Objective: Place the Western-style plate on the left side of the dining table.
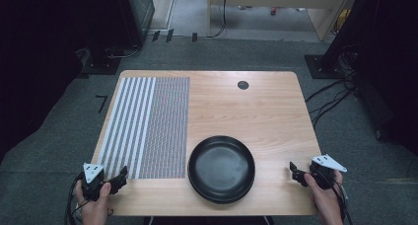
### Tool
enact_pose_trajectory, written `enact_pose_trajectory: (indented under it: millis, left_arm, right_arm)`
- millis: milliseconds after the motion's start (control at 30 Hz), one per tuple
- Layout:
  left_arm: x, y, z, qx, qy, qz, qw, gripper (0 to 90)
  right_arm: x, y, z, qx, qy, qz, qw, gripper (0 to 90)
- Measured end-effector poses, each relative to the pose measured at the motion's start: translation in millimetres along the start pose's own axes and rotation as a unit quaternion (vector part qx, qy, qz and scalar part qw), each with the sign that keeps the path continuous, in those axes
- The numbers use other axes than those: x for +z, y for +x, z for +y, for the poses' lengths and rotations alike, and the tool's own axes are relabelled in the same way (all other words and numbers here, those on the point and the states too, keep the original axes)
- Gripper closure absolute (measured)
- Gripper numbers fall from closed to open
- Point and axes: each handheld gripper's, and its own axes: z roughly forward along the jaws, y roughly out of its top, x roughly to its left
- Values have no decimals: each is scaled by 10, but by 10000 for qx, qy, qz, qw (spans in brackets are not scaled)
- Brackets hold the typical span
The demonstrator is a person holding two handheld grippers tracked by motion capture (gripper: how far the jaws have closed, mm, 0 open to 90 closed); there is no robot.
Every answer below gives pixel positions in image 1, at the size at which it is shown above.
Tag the black tape strip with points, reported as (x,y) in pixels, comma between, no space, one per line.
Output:
(155,36)
(169,35)
(194,37)

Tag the yellow object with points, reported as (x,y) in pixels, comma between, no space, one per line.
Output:
(342,19)

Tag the black plate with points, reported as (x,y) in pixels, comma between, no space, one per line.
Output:
(221,167)
(223,202)

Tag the dark cabinet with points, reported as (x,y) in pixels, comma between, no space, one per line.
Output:
(141,11)

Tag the person's right hand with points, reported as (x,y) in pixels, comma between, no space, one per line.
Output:
(327,207)

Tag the person's left hand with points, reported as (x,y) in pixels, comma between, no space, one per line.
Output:
(94,211)

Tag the small red object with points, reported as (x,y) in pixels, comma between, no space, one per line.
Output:
(273,10)

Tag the black metal stand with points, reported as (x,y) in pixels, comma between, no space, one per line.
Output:
(323,65)
(100,59)

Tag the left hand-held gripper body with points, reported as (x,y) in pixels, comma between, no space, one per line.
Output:
(93,185)

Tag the dark curtain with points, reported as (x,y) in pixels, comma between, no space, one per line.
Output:
(36,63)
(391,60)

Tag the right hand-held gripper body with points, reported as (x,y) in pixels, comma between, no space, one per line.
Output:
(323,172)

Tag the grey white striped placemat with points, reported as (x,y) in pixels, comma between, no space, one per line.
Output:
(154,126)

